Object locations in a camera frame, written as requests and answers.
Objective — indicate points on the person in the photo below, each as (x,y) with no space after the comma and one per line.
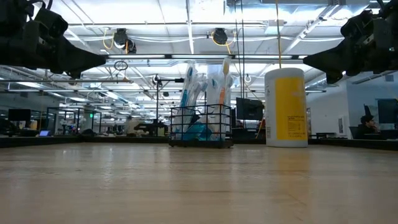
(368,127)

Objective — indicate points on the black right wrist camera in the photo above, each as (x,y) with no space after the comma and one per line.
(357,25)

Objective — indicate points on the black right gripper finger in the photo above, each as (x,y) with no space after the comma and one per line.
(326,60)
(333,78)

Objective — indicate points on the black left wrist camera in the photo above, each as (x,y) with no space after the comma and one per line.
(51,21)

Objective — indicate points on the black metal frame station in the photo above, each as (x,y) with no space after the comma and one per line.
(157,109)
(62,108)

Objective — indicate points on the orange white toothbrush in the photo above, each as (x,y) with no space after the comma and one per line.
(223,81)

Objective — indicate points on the white dark-blue toothbrush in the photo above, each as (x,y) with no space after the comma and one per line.
(202,90)

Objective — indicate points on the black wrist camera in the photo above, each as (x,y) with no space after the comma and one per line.
(357,25)
(51,21)

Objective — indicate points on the long ceiling light strip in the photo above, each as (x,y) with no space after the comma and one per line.
(199,56)

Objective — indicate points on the dark monitor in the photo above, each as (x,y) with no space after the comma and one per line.
(388,110)
(248,109)
(18,114)

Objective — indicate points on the white canister yellow label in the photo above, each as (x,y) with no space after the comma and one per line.
(286,109)

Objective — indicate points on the glowing laptop screen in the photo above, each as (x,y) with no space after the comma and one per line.
(44,133)

